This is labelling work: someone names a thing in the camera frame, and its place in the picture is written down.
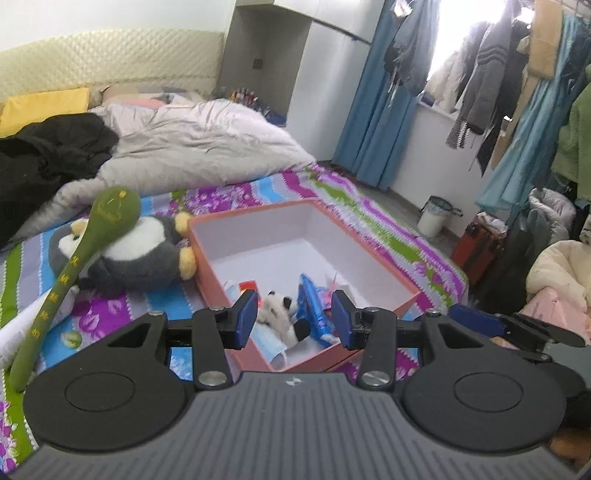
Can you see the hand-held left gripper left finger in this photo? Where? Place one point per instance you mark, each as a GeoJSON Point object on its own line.
{"type": "Point", "coordinates": [244, 321]}

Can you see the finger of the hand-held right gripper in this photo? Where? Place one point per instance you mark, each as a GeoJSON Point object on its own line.
{"type": "Point", "coordinates": [475, 319]}

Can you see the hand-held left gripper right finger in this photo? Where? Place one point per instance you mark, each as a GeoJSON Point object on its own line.
{"type": "Point", "coordinates": [344, 321]}

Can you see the blue face mask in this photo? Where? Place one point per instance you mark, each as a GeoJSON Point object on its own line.
{"type": "Point", "coordinates": [270, 341]}

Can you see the small panda plush toy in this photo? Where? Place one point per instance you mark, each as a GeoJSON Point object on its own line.
{"type": "Point", "coordinates": [277, 314]}

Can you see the red glitter packet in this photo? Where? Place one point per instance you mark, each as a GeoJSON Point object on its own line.
{"type": "Point", "coordinates": [247, 284]}

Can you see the orange cardboard box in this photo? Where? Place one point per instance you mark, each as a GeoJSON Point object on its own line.
{"type": "Point", "coordinates": [277, 235]}

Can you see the dark cloth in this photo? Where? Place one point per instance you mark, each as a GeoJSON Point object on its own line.
{"type": "Point", "coordinates": [508, 267]}

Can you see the red suitcase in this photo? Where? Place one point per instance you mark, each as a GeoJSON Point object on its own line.
{"type": "Point", "coordinates": [475, 249]}

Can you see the pink garment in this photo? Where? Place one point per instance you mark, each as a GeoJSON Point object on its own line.
{"type": "Point", "coordinates": [563, 309]}

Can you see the floral striped bed sheet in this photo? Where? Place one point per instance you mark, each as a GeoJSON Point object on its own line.
{"type": "Point", "coordinates": [392, 240]}

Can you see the cream puffy jacket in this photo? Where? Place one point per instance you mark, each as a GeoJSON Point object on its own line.
{"type": "Point", "coordinates": [563, 267]}

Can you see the white trash bin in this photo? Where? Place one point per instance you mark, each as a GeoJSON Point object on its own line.
{"type": "Point", "coordinates": [436, 221]}

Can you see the grey penguin plush toy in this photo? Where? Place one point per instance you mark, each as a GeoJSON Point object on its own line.
{"type": "Point", "coordinates": [134, 263]}

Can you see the grey puffer jacket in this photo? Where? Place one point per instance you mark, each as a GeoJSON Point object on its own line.
{"type": "Point", "coordinates": [551, 207]}

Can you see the green plush massage stick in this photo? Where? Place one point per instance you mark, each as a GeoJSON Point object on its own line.
{"type": "Point", "coordinates": [115, 207]}

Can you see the grey duvet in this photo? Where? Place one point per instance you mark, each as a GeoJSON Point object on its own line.
{"type": "Point", "coordinates": [207, 138]}

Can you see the blue curtain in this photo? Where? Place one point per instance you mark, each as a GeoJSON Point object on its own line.
{"type": "Point", "coordinates": [369, 115]}

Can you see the row of small bottles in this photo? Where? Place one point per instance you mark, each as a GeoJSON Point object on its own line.
{"type": "Point", "coordinates": [244, 96]}

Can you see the white tube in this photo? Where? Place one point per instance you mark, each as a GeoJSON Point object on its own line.
{"type": "Point", "coordinates": [11, 337]}

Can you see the pink pillow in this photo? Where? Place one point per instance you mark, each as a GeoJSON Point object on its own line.
{"type": "Point", "coordinates": [134, 99]}

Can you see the row of hanging clothes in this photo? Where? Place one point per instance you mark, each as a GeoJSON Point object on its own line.
{"type": "Point", "coordinates": [494, 69]}

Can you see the black clothing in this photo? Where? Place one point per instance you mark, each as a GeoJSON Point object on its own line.
{"type": "Point", "coordinates": [46, 161]}

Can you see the white wardrobe cabinet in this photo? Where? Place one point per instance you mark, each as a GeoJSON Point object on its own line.
{"type": "Point", "coordinates": [323, 55]}

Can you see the bright window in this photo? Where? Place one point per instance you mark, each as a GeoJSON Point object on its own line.
{"type": "Point", "coordinates": [455, 41]}

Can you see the cream quilted headboard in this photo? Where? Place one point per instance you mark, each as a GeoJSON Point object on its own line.
{"type": "Point", "coordinates": [115, 60]}

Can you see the yellow pillow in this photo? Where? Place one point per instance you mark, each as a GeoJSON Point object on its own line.
{"type": "Point", "coordinates": [41, 108]}

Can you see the wall socket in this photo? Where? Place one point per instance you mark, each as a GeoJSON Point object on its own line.
{"type": "Point", "coordinates": [258, 63]}

